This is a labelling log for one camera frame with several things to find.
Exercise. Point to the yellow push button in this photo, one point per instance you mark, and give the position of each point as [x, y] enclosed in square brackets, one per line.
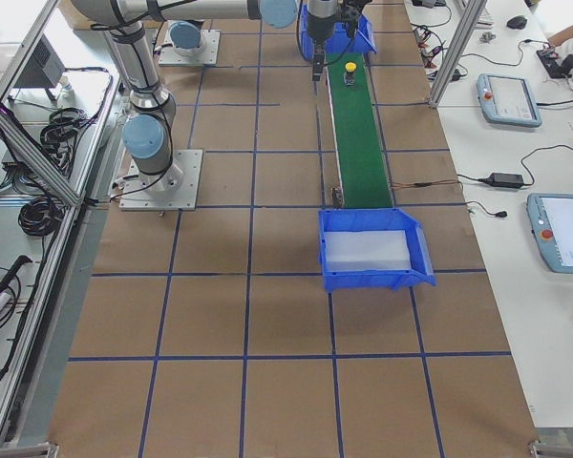
[349, 73]

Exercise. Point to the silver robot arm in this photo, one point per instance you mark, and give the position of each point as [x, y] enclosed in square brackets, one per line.
[148, 137]
[278, 14]

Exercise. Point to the blue bin left side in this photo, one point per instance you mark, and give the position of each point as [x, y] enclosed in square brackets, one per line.
[363, 42]

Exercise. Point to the blue bin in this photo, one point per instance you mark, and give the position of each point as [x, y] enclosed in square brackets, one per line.
[363, 42]
[362, 248]

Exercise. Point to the green conveyor belt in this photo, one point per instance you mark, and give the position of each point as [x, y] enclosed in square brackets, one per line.
[361, 165]

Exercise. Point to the black computer mouse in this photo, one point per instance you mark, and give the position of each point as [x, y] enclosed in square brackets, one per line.
[518, 22]

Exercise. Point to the far teach pendant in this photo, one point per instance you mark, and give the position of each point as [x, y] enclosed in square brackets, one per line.
[507, 100]

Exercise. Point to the teach pendant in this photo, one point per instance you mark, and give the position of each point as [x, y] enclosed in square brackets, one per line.
[551, 218]
[507, 100]

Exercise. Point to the blue bin right side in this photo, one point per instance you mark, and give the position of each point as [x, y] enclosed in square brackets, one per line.
[362, 248]

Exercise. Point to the black power adapter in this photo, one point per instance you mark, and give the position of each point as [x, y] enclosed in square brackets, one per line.
[503, 180]

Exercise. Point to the near teach pendant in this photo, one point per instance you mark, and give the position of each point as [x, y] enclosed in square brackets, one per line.
[551, 218]

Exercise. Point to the aluminium frame post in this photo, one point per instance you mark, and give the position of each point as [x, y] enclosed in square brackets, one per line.
[463, 32]

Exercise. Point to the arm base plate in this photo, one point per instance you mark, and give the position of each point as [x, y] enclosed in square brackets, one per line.
[190, 48]
[176, 190]

